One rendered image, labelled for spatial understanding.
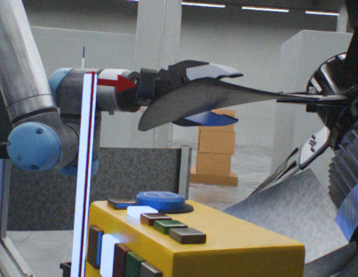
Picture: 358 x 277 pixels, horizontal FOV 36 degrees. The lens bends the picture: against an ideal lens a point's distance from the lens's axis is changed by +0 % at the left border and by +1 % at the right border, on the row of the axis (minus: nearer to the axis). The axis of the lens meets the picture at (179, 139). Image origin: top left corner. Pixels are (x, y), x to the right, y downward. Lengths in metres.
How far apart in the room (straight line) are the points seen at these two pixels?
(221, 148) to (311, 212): 8.13
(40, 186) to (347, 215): 2.00
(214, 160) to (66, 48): 3.27
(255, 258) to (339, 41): 6.75
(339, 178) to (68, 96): 0.48
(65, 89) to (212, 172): 7.99
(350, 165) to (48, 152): 0.43
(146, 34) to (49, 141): 4.33
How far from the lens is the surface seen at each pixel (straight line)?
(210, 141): 8.87
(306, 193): 0.80
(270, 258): 0.36
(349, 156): 0.78
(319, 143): 0.92
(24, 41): 0.90
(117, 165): 2.70
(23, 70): 0.88
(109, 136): 6.85
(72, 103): 0.97
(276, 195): 0.80
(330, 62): 0.90
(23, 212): 2.61
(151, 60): 5.10
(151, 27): 5.14
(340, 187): 0.78
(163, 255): 0.33
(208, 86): 0.66
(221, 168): 8.93
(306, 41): 6.96
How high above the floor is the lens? 1.15
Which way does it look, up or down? 3 degrees down
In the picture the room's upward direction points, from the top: 4 degrees clockwise
